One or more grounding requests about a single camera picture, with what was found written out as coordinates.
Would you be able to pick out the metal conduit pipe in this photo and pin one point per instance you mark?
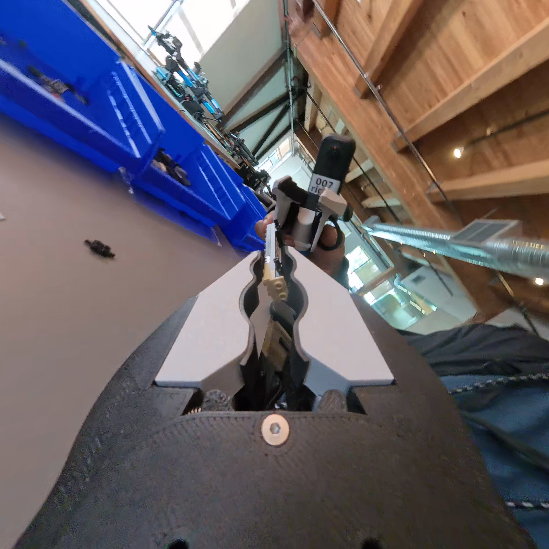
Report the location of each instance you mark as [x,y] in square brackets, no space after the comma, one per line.
[377,85]

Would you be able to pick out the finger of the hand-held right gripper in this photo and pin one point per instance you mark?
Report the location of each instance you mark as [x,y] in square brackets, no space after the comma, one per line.
[332,202]
[285,206]

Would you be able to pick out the small black connector brick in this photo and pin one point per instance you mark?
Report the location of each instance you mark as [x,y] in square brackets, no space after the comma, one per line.
[99,248]

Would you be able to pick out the person's blue jeans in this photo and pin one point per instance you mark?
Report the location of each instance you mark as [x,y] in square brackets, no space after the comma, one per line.
[506,441]

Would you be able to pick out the black robot equipment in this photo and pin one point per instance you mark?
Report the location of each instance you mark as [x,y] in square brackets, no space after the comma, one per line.
[188,81]

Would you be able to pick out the dark brick parts pile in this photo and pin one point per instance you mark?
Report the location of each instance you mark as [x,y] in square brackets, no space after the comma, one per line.
[55,83]
[173,169]

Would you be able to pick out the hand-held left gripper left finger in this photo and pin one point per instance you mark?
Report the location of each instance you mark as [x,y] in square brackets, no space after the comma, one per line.
[206,339]

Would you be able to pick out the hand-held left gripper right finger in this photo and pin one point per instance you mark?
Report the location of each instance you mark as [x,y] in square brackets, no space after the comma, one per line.
[343,339]

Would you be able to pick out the silver metal pole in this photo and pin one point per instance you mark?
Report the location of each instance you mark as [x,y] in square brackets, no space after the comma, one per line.
[429,240]

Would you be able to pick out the person's right hand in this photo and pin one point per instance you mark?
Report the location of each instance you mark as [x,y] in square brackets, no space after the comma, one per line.
[330,259]

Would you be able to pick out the blue plastic bin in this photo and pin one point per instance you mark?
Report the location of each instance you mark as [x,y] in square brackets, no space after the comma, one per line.
[77,120]
[206,188]
[251,227]

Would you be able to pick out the brick beam with black pins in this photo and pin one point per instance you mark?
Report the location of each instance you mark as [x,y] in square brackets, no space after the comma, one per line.
[274,289]

